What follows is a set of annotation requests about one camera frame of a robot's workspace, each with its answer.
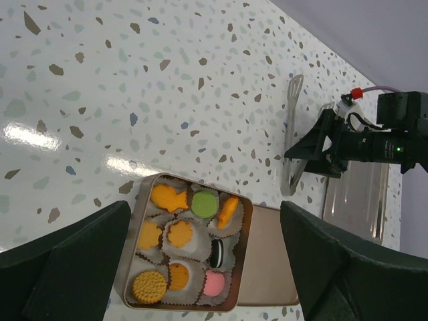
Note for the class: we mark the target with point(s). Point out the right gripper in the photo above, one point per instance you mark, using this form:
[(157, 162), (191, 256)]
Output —
[(310, 146)]

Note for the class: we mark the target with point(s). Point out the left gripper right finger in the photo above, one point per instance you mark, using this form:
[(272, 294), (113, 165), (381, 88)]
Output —
[(340, 276)]

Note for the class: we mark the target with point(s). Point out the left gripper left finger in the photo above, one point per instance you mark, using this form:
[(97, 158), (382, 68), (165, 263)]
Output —
[(67, 274)]

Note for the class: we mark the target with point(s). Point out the metal tongs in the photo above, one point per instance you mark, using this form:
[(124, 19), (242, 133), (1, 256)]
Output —
[(292, 171)]

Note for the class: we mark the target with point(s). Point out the gold tin lid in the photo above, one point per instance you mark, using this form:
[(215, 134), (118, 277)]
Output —
[(267, 279)]

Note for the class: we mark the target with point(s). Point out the orange round cookie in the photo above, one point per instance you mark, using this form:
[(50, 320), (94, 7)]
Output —
[(149, 287), (179, 276)]

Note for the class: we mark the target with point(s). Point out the orange flower cookie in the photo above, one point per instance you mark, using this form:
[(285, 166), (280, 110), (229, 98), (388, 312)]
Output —
[(149, 236)]

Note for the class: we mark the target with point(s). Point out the orange fish cookie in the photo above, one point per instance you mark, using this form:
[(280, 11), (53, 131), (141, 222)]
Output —
[(227, 211)]

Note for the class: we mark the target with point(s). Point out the black sandwich cookie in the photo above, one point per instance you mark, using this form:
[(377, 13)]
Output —
[(217, 253)]

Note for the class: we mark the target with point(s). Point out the orange animal cookie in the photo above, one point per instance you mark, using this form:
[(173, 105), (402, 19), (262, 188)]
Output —
[(165, 197)]

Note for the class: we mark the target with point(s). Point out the pink round cookie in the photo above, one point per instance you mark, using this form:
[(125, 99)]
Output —
[(214, 283)]

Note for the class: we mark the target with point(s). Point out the green round cookie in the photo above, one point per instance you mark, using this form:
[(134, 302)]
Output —
[(204, 204)]

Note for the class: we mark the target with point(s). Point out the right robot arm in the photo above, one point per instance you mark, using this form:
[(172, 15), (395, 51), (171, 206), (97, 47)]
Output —
[(400, 137)]

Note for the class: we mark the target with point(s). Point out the silver metal tray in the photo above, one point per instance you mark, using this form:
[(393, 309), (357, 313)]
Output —
[(356, 202)]

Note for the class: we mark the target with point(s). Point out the gold cookie tin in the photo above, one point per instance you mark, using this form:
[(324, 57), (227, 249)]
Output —
[(194, 255)]

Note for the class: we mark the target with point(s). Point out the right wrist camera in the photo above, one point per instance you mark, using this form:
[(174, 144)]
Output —
[(351, 112)]

